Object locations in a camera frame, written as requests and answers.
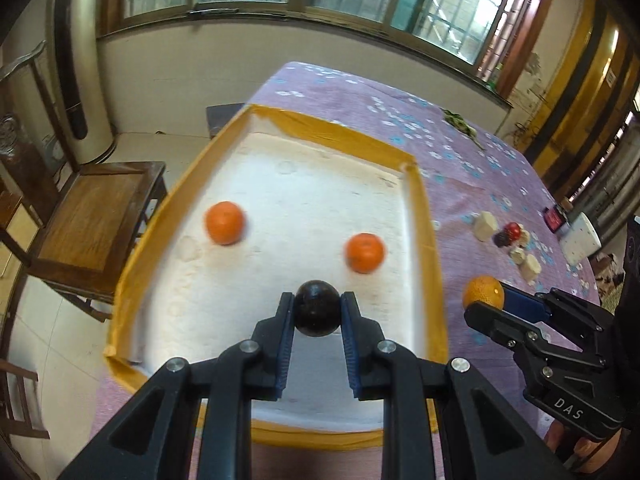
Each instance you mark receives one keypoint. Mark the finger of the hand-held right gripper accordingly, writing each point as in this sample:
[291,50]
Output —
[525,305]
[492,322]

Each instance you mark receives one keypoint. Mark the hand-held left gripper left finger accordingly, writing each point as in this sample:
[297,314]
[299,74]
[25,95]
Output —
[285,340]

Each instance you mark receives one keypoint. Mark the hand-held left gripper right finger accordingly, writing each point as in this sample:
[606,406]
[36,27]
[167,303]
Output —
[350,345]

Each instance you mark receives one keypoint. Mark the orange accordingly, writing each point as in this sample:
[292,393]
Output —
[482,292]
[226,222]
[365,253]

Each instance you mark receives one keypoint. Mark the dark round plum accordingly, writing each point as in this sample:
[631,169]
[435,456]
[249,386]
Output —
[316,310]

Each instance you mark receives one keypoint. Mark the small sugarcane chunk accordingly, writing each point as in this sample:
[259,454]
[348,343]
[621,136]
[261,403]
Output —
[516,255]

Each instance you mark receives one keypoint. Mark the dark red jujube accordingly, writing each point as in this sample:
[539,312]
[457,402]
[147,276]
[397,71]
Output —
[500,239]

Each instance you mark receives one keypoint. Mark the small red tomato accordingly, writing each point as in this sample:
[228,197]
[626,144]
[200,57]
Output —
[512,231]

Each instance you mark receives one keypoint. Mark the large sugarcane chunk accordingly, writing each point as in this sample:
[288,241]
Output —
[485,226]

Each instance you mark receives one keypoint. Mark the white foam tray yellow edges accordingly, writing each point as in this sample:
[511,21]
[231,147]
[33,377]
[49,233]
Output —
[310,200]

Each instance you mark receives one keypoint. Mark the person's right hand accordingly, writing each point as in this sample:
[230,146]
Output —
[565,447]

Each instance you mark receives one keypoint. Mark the white plastic container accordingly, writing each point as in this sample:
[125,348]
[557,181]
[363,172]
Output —
[580,240]

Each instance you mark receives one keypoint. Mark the phone with red screen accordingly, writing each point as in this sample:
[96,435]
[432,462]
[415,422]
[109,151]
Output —
[554,218]

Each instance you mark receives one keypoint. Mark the green vegetable leaves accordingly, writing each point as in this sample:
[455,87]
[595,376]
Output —
[457,120]

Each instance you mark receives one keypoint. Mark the wooden chair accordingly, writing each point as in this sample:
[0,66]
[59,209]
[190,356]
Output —
[20,400]
[95,220]

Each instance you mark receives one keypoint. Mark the dark stool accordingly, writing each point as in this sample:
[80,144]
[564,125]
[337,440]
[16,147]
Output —
[225,117]

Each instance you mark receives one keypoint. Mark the purple floral tablecloth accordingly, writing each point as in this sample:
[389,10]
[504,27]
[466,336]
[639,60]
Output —
[350,90]

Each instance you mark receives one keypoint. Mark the standing air conditioner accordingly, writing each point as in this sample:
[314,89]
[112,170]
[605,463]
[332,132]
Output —
[82,60]

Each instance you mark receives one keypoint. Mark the yellow door frame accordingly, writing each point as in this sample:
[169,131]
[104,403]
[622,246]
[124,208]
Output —
[585,85]

